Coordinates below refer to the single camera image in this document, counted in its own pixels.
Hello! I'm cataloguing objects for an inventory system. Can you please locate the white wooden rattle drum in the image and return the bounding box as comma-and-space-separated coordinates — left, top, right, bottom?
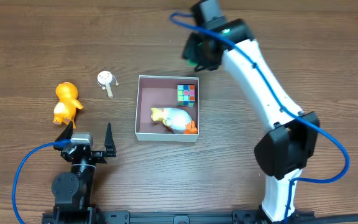
97, 71, 119, 98

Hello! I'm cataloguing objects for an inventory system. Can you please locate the multicoloured puzzle cube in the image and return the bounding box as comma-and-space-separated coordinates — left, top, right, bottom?
177, 84, 196, 108

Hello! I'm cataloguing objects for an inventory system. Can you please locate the white and yellow duck toy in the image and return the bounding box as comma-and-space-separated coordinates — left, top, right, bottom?
150, 108, 198, 134

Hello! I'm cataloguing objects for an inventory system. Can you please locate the orange dinosaur toy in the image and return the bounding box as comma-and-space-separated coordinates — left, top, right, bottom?
53, 82, 84, 129

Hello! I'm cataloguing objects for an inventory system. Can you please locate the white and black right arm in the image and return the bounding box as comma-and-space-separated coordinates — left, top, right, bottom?
183, 16, 319, 223

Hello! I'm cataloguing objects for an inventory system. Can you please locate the white box with pink interior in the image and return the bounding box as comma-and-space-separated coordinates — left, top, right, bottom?
134, 75, 200, 142

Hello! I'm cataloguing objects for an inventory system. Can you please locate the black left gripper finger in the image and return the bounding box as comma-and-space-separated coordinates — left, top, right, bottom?
104, 123, 116, 157
53, 121, 73, 150

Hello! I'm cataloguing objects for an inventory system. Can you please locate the green round cap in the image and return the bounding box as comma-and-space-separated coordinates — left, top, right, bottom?
188, 60, 197, 67

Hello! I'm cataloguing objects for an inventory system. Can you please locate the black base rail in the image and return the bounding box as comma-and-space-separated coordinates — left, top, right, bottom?
42, 210, 358, 224

